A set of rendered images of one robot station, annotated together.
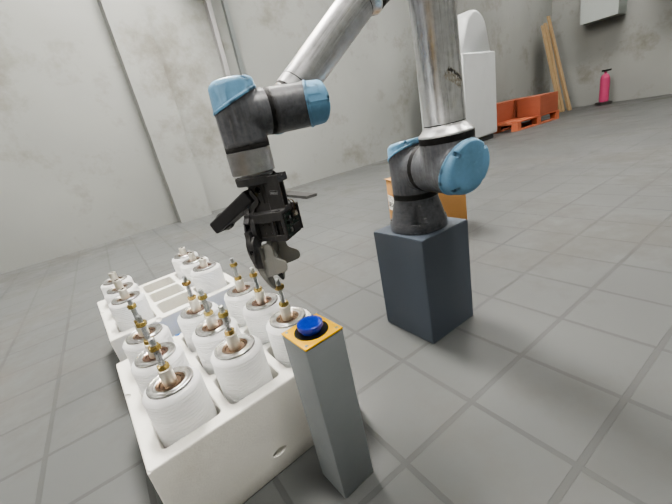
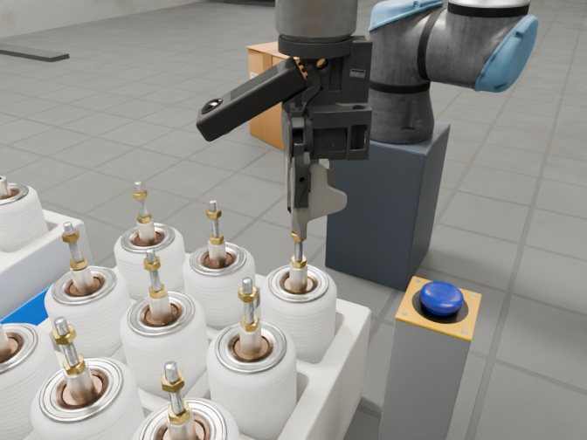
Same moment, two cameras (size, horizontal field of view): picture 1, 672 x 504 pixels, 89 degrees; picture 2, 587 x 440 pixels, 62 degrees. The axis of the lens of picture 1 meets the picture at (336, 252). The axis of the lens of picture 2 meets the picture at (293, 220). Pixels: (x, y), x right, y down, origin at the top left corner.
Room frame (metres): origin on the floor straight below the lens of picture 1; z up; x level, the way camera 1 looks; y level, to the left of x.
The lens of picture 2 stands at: (0.21, 0.37, 0.63)
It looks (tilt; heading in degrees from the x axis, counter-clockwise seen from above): 31 degrees down; 330
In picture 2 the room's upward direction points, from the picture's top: straight up
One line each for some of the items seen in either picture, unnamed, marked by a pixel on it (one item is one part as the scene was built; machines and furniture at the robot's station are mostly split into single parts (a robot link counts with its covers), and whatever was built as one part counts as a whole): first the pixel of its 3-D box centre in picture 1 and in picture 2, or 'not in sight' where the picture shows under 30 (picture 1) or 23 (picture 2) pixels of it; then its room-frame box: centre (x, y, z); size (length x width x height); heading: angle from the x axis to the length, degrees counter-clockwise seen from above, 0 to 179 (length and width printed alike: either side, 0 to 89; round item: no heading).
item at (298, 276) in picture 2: (286, 312); (298, 274); (0.62, 0.12, 0.26); 0.02 x 0.02 x 0.03
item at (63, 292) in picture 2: (196, 310); (85, 285); (0.75, 0.36, 0.25); 0.08 x 0.08 x 0.01
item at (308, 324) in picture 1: (310, 327); (440, 300); (0.46, 0.06, 0.32); 0.04 x 0.04 x 0.02
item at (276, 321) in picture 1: (287, 317); (298, 283); (0.62, 0.12, 0.25); 0.08 x 0.08 x 0.01
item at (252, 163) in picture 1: (252, 163); (315, 12); (0.62, 0.11, 0.56); 0.08 x 0.08 x 0.05
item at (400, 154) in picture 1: (413, 164); (406, 37); (0.88, -0.24, 0.47); 0.13 x 0.12 x 0.14; 20
